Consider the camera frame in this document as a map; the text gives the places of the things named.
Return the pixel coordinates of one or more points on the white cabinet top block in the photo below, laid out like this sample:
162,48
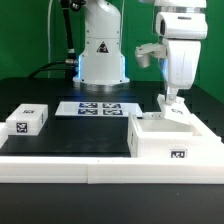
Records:
27,119

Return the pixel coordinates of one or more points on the white U-shaped border fence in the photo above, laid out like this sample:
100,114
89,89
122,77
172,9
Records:
32,169

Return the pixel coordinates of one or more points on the white cabinet door panel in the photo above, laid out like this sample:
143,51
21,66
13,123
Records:
176,111

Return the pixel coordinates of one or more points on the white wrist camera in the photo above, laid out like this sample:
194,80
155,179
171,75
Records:
144,53

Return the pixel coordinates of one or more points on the white marker base sheet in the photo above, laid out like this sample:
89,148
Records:
101,109

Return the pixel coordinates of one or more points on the white cabinet body box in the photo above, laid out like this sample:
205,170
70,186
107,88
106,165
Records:
166,139

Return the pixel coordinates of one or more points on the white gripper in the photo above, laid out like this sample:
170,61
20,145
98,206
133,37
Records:
180,65

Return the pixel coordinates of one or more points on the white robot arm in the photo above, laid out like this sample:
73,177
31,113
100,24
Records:
170,31

